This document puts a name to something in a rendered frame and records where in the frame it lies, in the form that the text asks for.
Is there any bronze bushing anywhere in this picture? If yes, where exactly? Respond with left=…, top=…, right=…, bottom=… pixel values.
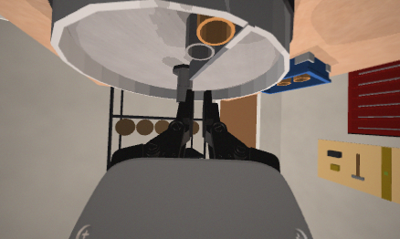
left=277, top=78, right=291, bottom=86
left=294, top=74, right=311, bottom=82
left=197, top=14, right=236, bottom=46

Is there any grey metal bushing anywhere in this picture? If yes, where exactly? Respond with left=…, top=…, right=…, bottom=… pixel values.
left=177, top=70, right=193, bottom=88
left=176, top=86, right=192, bottom=104
left=185, top=13, right=215, bottom=60

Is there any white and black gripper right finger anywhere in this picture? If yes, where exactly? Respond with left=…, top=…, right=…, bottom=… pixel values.
left=203, top=90, right=280, bottom=172

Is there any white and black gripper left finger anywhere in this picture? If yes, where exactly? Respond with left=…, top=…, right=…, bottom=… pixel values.
left=110, top=89, right=195, bottom=167

